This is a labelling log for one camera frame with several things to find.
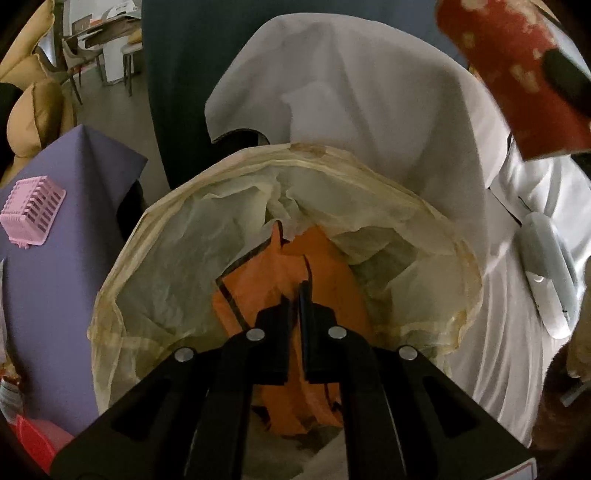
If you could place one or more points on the brown plush toy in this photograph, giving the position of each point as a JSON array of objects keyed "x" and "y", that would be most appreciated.
[{"x": 561, "y": 397}]

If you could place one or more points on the grey white handheld device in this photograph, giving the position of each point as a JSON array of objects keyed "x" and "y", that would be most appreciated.
[{"x": 547, "y": 277}]

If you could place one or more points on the red lidded plastic container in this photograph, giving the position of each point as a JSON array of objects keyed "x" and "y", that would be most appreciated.
[{"x": 39, "y": 443}]

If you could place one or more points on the crumpled white wrapper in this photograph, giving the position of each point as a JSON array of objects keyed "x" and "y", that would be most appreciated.
[{"x": 9, "y": 392}]

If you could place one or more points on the wooden dining chair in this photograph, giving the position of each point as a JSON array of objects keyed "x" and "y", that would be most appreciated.
[{"x": 76, "y": 57}]

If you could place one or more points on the bin with beige plastic liner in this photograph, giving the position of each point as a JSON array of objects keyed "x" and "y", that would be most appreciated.
[{"x": 152, "y": 277}]

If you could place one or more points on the person's right forearm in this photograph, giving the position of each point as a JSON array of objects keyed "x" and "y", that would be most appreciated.
[{"x": 503, "y": 46}]

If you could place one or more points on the orange plastic bag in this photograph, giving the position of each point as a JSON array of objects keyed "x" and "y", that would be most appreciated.
[{"x": 272, "y": 277}]

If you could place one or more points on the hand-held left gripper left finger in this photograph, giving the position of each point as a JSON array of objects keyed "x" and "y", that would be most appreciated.
[{"x": 272, "y": 341}]

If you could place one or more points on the white stool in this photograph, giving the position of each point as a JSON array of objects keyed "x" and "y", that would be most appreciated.
[{"x": 131, "y": 50}]

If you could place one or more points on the pink plastic basket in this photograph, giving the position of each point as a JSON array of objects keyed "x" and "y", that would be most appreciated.
[{"x": 32, "y": 212}]

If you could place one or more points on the wooden dining table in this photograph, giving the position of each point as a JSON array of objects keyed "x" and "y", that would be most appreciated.
[{"x": 106, "y": 32}]

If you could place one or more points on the white bed sheet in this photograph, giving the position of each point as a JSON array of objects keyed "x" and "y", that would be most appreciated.
[{"x": 369, "y": 92}]

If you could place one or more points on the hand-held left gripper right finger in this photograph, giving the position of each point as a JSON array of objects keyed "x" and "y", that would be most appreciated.
[{"x": 319, "y": 341}]

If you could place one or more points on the purple tablecloth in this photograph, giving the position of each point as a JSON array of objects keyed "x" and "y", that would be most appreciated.
[{"x": 69, "y": 300}]

